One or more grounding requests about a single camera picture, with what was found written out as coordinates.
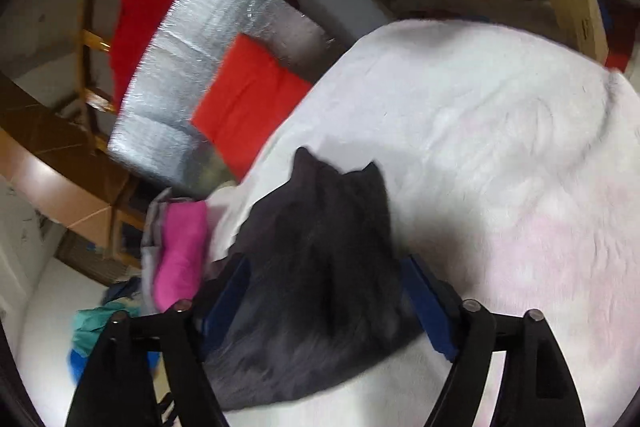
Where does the white bed sheet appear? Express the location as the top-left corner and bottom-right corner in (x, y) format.
(202, 19), (640, 427)

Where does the red cushion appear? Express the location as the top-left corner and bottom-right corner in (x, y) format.
(191, 33), (313, 182)

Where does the bright blue bag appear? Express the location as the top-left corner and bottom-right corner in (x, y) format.
(68, 347), (161, 383)

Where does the large red cloth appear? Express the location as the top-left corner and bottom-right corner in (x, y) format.
(110, 0), (198, 108)

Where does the black jacket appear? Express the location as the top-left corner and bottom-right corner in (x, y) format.
(200, 147), (426, 413)

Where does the teal cloth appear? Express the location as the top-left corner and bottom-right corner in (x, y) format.
(72, 301), (132, 358)

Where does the silver foil mat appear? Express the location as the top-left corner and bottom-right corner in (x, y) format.
(107, 0), (346, 200)

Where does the pink pillow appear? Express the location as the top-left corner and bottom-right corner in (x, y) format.
(152, 201), (208, 313)

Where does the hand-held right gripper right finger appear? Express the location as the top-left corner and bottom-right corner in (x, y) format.
(400, 255), (586, 427)

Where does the wooden cabinet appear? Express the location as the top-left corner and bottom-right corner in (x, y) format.
(55, 184), (151, 285)

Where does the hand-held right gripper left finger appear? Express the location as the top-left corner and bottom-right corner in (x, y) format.
(65, 253), (251, 427)

